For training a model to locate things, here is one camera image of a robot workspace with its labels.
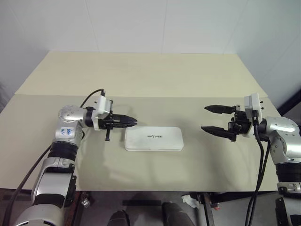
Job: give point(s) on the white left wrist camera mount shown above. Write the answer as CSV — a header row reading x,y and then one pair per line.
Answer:
x,y
103,107

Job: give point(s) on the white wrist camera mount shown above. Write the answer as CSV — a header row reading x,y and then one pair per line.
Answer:
x,y
103,107
254,106

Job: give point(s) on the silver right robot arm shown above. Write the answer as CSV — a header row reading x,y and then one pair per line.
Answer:
x,y
284,139

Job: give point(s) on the small metal fitting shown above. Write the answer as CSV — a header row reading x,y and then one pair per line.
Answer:
x,y
85,203

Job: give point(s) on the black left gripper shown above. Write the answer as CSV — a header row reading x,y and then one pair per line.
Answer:
x,y
109,122

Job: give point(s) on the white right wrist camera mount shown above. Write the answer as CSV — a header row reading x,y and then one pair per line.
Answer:
x,y
254,106

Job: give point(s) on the crumpled white paper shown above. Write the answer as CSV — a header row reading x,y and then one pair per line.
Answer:
x,y
190,201

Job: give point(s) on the white rectangular case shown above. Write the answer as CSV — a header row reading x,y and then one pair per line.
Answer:
x,y
154,141

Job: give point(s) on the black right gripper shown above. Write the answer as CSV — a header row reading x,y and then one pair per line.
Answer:
x,y
241,126

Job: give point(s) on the dark rounded shape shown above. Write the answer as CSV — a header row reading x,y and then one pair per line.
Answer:
x,y
120,219

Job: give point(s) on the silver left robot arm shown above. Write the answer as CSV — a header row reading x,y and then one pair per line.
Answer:
x,y
54,169

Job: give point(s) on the dark frame beside table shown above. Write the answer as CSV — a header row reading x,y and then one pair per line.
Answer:
x,y
291,101

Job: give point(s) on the dark table leg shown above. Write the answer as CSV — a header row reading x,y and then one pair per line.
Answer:
x,y
208,209

